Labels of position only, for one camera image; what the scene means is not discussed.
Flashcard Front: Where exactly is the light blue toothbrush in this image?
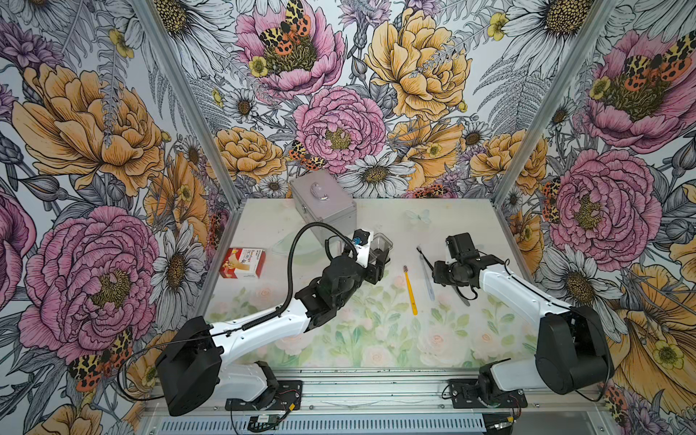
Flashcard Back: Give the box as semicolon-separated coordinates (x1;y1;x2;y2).
420;259;435;302

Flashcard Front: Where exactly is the black toothbrush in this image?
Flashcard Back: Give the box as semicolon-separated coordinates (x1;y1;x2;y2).
416;246;434;272

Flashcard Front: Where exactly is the yellow toothbrush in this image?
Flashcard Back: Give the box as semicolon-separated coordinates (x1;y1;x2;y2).
402;266;419;316

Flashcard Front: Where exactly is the white clear toothbrush holder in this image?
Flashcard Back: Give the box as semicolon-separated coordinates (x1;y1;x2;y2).
368;232;393;265

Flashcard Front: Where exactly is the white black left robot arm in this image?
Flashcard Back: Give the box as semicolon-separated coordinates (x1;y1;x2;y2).
156;248;390;417

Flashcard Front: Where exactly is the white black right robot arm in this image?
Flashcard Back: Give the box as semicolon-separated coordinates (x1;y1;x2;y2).
432;233;614;408

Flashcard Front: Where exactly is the silver aluminium first aid case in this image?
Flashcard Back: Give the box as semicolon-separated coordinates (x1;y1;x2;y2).
290;170;357;236

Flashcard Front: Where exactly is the red bandage box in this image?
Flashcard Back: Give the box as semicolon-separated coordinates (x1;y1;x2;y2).
219;248;266;279

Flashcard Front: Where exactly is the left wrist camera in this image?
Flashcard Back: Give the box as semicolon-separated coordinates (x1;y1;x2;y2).
353;228;373;268

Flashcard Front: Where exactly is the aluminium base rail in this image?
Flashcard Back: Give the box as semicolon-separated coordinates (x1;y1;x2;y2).
135;367;550;435

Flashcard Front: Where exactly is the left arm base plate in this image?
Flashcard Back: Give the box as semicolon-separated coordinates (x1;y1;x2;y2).
225;380;304;411

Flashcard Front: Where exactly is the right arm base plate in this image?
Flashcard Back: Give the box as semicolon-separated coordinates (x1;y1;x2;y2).
442;378;527;410

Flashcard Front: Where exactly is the aluminium frame post right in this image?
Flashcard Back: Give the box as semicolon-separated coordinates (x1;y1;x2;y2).
492;1;617;210

